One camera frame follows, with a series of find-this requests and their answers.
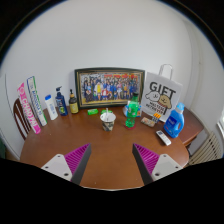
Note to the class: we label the white gift paper bag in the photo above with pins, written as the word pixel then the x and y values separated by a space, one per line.
pixel 160 93

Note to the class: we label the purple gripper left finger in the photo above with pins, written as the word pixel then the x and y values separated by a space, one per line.
pixel 71 166

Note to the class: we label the amber yellow-label pump bottle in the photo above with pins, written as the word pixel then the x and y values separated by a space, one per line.
pixel 73 103

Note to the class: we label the white lotion bottle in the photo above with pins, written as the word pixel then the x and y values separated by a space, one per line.
pixel 51 107

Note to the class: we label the white radiator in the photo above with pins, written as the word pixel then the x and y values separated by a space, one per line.
pixel 204 148

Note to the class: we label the green plastic soda bottle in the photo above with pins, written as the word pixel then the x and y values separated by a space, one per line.
pixel 132 110

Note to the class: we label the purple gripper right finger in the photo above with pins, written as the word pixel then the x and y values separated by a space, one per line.
pixel 152 166

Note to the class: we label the green soap bar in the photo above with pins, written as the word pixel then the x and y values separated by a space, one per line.
pixel 92 111

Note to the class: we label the dark blue pump bottle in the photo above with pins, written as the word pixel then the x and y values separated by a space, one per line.
pixel 60 101

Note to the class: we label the green white long box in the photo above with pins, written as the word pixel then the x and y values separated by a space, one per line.
pixel 35 100

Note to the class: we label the small snack packet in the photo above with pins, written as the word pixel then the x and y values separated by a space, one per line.
pixel 148 122

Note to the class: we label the orange blue small box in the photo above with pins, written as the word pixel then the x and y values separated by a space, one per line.
pixel 156 117

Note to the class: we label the red round coaster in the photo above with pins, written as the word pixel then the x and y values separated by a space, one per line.
pixel 129 128

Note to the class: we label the pink long box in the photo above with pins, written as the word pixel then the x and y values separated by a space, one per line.
pixel 27 109

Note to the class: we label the wooden chair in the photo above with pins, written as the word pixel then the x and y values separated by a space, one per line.
pixel 20 119

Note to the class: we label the white remote control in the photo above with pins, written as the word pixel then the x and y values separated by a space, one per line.
pixel 163 137

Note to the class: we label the blue detergent bottle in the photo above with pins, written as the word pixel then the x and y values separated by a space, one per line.
pixel 175 122

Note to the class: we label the patterned paper cup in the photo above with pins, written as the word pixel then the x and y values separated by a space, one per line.
pixel 108 120

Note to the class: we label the blue tissue pack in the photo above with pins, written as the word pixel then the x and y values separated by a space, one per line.
pixel 125 110

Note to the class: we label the framed group photo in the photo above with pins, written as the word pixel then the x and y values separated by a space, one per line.
pixel 105 86

